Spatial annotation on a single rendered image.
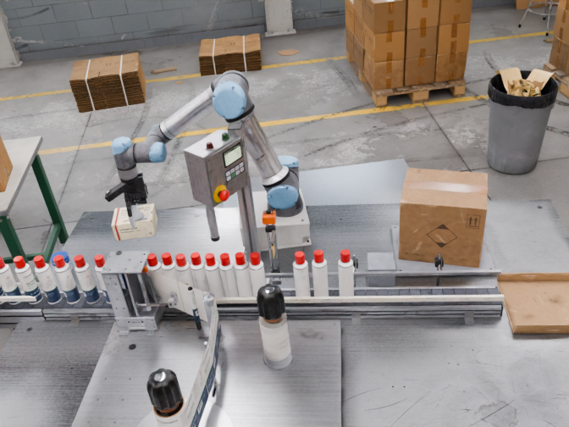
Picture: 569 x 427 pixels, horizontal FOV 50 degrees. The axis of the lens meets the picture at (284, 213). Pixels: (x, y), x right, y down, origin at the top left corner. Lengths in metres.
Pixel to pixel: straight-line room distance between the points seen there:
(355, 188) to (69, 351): 1.41
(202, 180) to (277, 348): 0.57
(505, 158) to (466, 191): 2.23
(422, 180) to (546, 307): 0.62
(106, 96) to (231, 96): 4.02
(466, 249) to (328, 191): 0.78
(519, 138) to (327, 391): 2.89
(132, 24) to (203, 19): 0.81
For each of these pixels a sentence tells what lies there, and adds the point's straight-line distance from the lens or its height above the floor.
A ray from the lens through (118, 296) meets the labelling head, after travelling 2.11.
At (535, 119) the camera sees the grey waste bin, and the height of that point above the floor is 0.44.
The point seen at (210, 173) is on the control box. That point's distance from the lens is 1.90.
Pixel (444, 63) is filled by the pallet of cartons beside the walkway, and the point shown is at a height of 0.31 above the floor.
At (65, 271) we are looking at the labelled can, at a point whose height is 1.03.
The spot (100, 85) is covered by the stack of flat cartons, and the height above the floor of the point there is 0.23.
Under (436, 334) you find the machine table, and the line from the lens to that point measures 2.15.
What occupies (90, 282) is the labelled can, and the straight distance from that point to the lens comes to 2.31.
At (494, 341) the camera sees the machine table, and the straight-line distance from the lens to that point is 2.15.
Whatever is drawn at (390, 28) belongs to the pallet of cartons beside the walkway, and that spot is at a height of 0.68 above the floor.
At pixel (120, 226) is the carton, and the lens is 2.48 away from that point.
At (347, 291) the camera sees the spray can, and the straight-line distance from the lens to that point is 2.14.
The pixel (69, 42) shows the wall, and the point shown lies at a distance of 7.67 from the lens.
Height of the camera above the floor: 2.38
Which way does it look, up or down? 35 degrees down
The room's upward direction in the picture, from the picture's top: 6 degrees counter-clockwise
